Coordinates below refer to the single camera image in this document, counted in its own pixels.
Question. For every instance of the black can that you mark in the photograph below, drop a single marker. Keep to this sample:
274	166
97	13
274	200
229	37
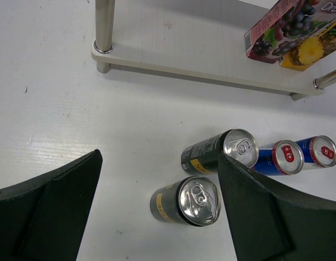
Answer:
193	201
202	157

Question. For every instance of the black can rear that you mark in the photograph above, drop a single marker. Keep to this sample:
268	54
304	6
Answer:
202	157

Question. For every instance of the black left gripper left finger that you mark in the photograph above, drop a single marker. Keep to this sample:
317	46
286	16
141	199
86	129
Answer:
44	218

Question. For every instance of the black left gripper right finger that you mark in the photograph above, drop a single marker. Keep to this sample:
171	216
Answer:
272	221

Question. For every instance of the blue silver can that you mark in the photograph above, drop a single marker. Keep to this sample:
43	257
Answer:
319	152
281	158

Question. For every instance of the blue silver can right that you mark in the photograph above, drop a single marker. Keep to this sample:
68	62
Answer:
319	152

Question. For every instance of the white two-tier shelf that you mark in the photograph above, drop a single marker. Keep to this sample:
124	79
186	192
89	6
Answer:
197	40

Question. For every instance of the yellow pineapple juice carton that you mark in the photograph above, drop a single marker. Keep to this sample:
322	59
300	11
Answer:
314	48

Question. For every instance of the purple grape juice carton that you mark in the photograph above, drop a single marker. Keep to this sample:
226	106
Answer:
281	29

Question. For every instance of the black can front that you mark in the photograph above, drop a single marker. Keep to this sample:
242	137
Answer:
193	201

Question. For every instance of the blue silver can left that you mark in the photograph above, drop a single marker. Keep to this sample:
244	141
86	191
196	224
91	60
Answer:
281	158

